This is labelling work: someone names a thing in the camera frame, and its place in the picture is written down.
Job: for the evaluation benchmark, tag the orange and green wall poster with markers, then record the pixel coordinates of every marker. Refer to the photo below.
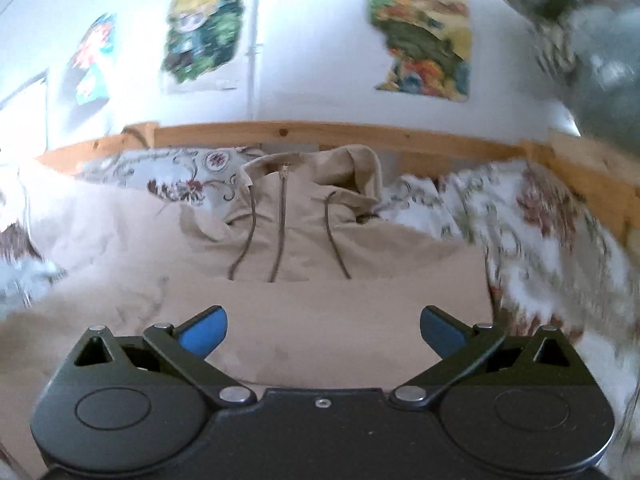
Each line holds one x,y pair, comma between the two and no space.
425,35

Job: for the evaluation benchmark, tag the green cartoon wall poster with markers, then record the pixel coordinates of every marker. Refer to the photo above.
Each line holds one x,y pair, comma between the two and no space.
202,30

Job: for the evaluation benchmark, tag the floral bed sheet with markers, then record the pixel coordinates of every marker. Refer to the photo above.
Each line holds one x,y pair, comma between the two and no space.
540,240

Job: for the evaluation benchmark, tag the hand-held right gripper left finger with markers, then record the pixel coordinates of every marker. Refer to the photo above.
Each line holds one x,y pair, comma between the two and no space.
206,334

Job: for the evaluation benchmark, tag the pile of grey patterned clothes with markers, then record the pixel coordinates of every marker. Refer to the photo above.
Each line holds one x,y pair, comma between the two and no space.
590,50

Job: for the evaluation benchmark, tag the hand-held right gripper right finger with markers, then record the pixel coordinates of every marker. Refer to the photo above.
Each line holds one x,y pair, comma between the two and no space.
440,334

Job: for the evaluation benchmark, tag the beige zip hoodie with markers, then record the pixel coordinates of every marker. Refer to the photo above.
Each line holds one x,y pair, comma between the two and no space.
300,240

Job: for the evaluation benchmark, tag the wooden bed frame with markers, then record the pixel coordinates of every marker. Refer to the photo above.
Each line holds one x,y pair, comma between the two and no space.
310,136

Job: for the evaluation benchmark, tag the red and green wall poster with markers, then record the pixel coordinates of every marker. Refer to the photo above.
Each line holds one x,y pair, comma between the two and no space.
95,57

